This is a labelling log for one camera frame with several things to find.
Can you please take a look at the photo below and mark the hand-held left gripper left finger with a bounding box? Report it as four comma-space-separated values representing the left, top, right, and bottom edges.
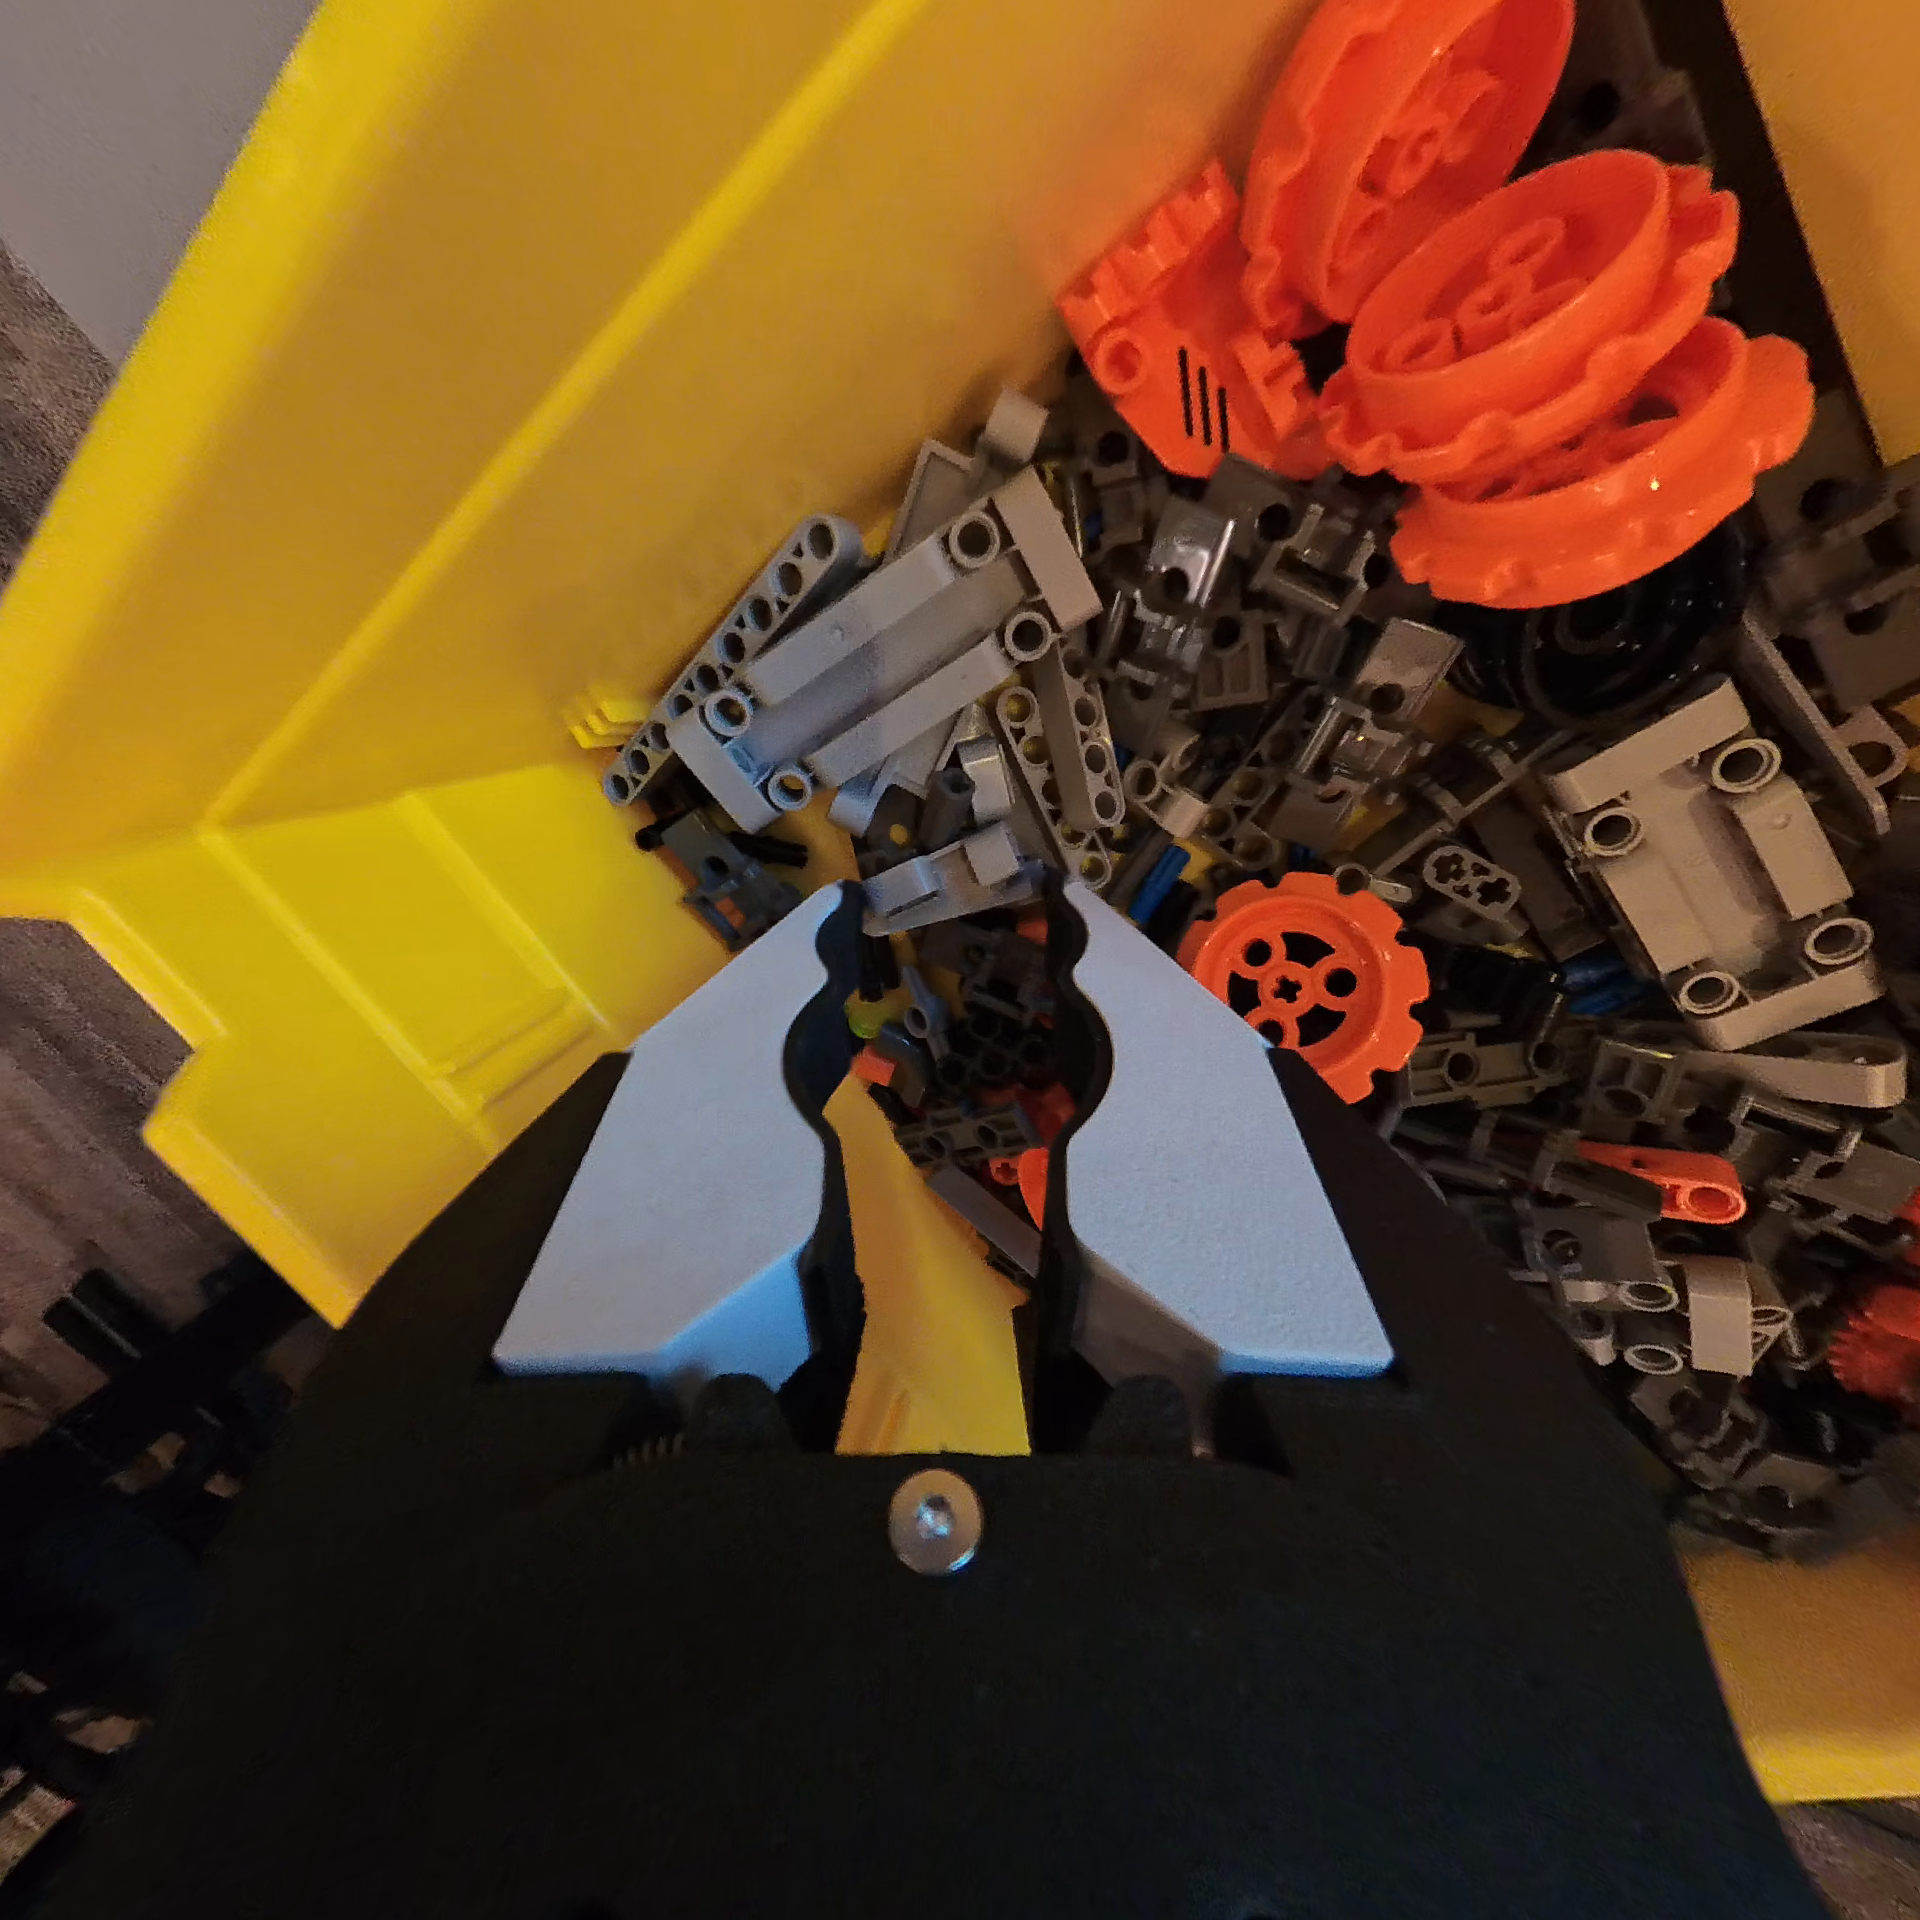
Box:
489, 883, 874, 1453

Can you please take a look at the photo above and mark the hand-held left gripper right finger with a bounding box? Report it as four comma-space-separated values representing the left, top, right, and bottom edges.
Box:
1028, 872, 1397, 1460

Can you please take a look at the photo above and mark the small light grey brick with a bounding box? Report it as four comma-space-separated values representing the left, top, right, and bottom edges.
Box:
861, 824, 1048, 924

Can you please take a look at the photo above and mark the pile of building bricks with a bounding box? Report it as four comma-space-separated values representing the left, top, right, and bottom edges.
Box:
600, 0, 1920, 1561

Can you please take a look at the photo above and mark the yellow plastic bin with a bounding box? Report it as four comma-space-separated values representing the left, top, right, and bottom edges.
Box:
0, 0, 1920, 1807

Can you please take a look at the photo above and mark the grey desk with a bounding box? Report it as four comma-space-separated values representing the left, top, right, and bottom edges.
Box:
0, 0, 324, 367

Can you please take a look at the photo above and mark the orange sprocket wheel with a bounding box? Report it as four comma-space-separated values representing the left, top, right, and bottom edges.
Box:
1178, 872, 1432, 1103

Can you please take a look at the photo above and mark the grey panel brick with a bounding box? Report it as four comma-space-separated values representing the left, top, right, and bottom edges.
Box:
1546, 675, 1888, 1052
668, 470, 1106, 835

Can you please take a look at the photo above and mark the black rubber tyre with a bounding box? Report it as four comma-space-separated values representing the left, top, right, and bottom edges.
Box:
1463, 516, 1754, 734

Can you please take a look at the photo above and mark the large orange wheel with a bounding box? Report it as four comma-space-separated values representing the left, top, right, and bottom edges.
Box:
1242, 0, 1578, 325
1320, 150, 1743, 483
1394, 315, 1817, 608

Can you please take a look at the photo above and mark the orange curved shell brick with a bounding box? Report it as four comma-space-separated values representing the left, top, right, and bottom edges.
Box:
1057, 164, 1328, 483

